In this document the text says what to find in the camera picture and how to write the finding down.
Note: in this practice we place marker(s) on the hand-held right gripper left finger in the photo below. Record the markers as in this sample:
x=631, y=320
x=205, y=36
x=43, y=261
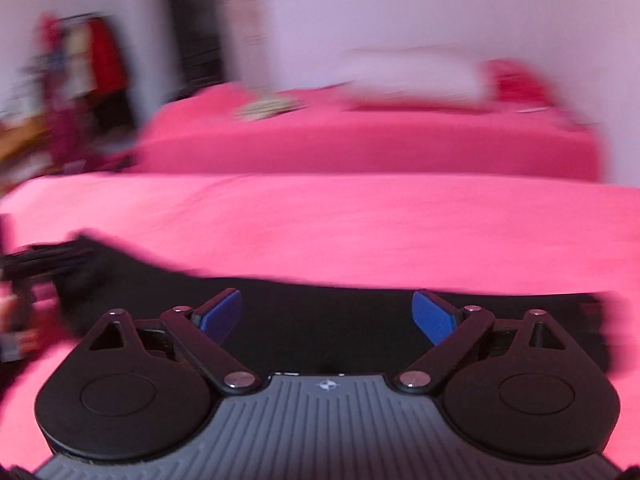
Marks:
x=220, y=316

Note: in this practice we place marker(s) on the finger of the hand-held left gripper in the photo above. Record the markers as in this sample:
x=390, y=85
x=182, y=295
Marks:
x=45, y=260

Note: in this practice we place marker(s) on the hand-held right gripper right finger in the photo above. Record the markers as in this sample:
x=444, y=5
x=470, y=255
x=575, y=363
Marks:
x=432, y=316

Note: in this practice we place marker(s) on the black pants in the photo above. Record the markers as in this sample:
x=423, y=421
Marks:
x=325, y=320

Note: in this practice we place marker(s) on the pink bed blanket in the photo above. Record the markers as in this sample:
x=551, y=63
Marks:
x=350, y=230

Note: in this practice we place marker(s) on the pink covered bed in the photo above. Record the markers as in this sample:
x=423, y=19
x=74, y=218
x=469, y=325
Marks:
x=370, y=145

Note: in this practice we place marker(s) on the hanging clothes on rack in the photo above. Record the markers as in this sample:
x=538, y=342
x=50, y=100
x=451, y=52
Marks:
x=85, y=60

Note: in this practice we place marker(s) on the beige crumpled cloth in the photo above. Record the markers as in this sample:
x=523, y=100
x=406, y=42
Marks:
x=265, y=107

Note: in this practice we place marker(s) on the pale pink embossed pillow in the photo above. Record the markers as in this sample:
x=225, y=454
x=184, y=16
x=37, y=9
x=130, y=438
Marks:
x=415, y=77

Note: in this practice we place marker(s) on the folded red blanket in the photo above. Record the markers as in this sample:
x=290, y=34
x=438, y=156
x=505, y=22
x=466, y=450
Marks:
x=517, y=82

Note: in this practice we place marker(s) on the pale pink curtain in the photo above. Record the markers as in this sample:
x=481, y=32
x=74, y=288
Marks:
x=247, y=15

